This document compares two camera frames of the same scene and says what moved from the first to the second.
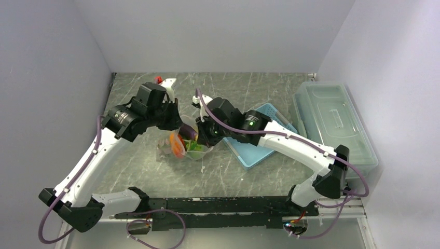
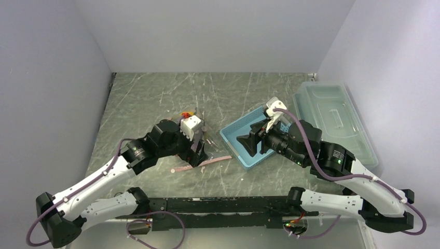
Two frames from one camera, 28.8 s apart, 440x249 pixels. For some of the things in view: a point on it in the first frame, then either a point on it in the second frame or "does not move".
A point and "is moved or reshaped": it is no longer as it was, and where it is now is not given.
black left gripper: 176,121 → 193,157
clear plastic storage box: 325,112 does not move
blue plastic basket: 249,155 does not move
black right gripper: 203,136 → 251,141
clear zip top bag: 183,142 is moved or reshaped
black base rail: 257,212 does not move
